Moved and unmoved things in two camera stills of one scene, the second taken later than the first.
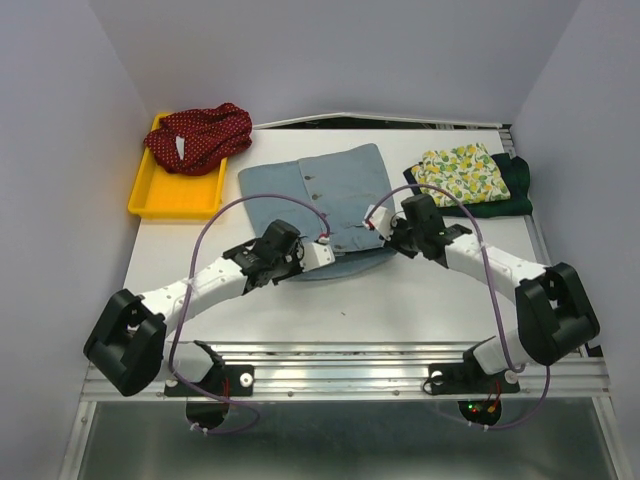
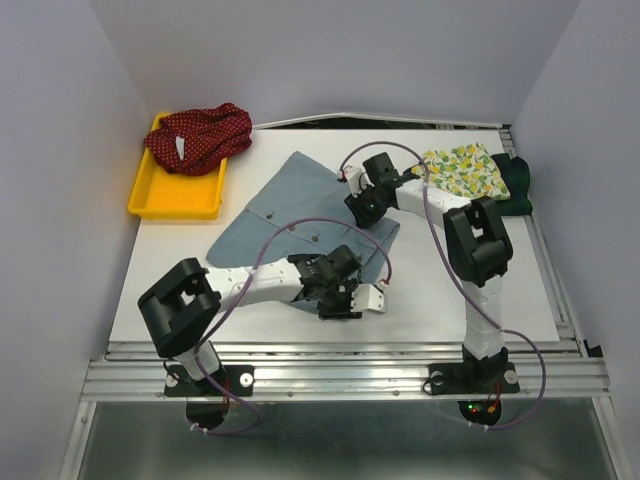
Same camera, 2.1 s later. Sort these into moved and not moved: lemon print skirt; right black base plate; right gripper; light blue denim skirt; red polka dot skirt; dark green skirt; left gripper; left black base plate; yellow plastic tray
Moved: right gripper; light blue denim skirt; left gripper
Not moved: lemon print skirt; yellow plastic tray; right black base plate; left black base plate; dark green skirt; red polka dot skirt
